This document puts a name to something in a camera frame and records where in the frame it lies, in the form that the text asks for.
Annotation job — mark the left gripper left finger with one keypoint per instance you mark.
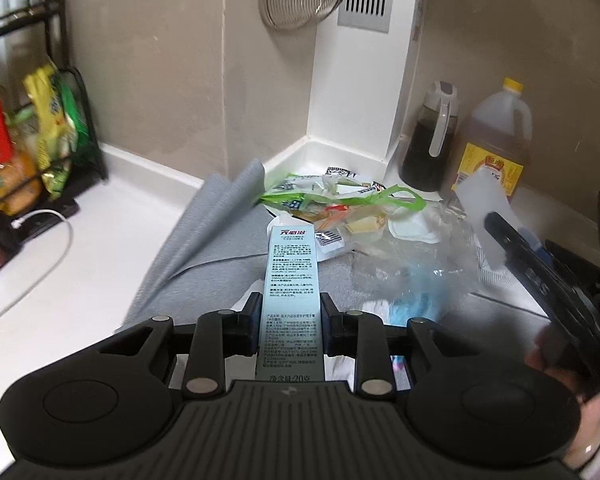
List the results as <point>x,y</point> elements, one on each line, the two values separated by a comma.
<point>218,335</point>

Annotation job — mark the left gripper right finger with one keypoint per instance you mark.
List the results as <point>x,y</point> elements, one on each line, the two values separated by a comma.
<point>360,336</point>

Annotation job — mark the white tissue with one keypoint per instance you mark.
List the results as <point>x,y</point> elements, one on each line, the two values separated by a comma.
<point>341,368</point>

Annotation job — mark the blue paper wrapper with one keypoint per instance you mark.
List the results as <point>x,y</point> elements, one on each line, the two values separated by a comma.
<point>397,305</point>

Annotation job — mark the light blue carton box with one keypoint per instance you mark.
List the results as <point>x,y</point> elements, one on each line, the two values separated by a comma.
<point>290,338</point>

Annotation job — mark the clear plastic bag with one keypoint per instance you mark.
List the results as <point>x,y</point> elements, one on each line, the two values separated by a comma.
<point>433,245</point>

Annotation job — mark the green handled plastic bag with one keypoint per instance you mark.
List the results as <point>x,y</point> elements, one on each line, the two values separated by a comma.
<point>340,199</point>

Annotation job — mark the person's right hand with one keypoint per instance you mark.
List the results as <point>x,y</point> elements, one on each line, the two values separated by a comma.
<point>587,440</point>

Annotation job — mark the black gas stove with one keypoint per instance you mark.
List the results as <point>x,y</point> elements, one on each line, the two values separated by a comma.
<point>575,269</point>

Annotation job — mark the grey counter mat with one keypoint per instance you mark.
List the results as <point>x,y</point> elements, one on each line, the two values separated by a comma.
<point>216,253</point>

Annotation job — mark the dark soy sauce dispenser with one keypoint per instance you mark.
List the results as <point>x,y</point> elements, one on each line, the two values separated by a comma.
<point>429,150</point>

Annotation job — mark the large cooking wine jug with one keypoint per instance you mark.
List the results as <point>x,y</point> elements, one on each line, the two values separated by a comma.
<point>496,136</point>

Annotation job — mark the yellow green snack bag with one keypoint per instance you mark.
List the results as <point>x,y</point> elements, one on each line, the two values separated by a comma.
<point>62,131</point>

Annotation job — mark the black spice rack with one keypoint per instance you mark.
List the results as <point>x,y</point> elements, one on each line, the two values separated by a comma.
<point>42,33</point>

